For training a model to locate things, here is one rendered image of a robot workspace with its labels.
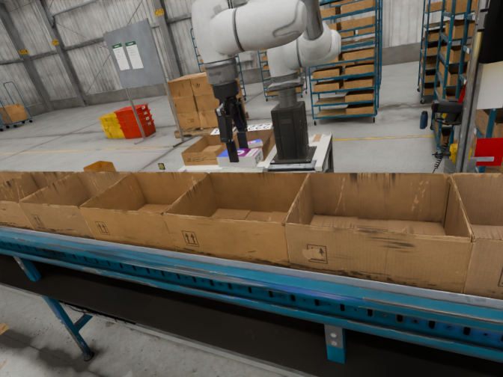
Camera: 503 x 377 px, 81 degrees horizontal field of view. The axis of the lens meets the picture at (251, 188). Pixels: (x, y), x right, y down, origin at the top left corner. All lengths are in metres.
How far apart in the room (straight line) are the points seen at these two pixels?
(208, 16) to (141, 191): 0.84
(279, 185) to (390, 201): 0.36
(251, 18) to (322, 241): 0.56
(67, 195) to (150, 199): 0.44
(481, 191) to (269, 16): 0.72
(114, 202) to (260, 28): 0.89
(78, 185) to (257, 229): 1.13
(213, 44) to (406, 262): 0.70
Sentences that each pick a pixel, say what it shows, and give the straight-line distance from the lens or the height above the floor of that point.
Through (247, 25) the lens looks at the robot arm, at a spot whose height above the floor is 1.50.
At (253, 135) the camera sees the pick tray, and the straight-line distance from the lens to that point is 2.30.
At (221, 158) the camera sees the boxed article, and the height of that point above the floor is 1.15.
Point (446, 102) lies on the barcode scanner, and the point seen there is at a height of 1.09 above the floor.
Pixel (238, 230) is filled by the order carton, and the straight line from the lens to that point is 0.81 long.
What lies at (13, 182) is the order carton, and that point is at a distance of 2.00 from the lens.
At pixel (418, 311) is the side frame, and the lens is 0.76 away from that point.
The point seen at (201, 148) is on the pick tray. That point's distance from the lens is 2.38.
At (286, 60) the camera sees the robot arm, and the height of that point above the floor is 1.33.
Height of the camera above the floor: 1.47
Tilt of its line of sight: 27 degrees down
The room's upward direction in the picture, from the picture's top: 12 degrees counter-clockwise
